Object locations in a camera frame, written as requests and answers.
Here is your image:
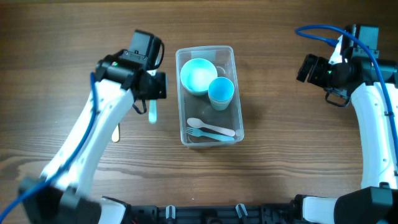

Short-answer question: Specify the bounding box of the green plastic fork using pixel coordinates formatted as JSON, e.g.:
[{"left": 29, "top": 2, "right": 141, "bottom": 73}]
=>
[{"left": 148, "top": 100, "right": 157, "bottom": 124}]

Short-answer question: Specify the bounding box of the blue plastic bowl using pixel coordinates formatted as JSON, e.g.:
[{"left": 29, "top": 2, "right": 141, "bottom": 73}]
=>
[{"left": 180, "top": 58, "right": 218, "bottom": 91}]

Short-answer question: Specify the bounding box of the yellow plastic fork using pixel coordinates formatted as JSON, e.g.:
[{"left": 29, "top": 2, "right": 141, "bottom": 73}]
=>
[{"left": 111, "top": 124, "right": 120, "bottom": 142}]

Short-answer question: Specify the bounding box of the white plastic spoon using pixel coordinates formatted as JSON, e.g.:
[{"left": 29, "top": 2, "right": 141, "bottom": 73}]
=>
[{"left": 187, "top": 118, "right": 236, "bottom": 137}]

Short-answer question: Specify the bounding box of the light blue plastic fork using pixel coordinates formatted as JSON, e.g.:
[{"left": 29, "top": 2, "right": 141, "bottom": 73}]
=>
[{"left": 185, "top": 128, "right": 234, "bottom": 141}]

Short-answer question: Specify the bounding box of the blue plastic cup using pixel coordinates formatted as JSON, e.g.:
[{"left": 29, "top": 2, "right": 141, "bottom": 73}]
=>
[{"left": 208, "top": 77, "right": 234, "bottom": 103}]

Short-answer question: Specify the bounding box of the green plastic cup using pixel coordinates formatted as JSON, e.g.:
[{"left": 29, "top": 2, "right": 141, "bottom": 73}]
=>
[{"left": 212, "top": 105, "right": 228, "bottom": 111}]

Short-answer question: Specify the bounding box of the green plastic bowl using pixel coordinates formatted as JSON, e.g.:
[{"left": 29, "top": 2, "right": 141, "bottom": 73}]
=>
[{"left": 187, "top": 89, "right": 208, "bottom": 96}]

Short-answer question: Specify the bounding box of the pink plastic cup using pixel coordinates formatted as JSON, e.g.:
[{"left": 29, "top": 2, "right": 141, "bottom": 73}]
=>
[{"left": 210, "top": 99, "right": 231, "bottom": 107}]

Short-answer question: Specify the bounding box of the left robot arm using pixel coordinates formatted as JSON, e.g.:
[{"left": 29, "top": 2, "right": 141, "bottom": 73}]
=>
[{"left": 16, "top": 52, "right": 167, "bottom": 223}]

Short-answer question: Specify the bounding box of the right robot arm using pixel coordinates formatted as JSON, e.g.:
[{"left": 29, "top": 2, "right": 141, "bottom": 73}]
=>
[{"left": 297, "top": 54, "right": 397, "bottom": 223}]

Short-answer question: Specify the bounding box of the clear plastic container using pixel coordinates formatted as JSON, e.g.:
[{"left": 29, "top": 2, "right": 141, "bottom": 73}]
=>
[{"left": 175, "top": 45, "right": 244, "bottom": 147}]

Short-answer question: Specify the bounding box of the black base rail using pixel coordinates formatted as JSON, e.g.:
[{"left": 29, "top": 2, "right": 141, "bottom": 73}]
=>
[{"left": 122, "top": 203, "right": 307, "bottom": 224}]

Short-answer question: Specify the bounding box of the left blue cable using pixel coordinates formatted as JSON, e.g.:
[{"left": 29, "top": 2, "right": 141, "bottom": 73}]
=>
[{"left": 0, "top": 72, "right": 99, "bottom": 223}]

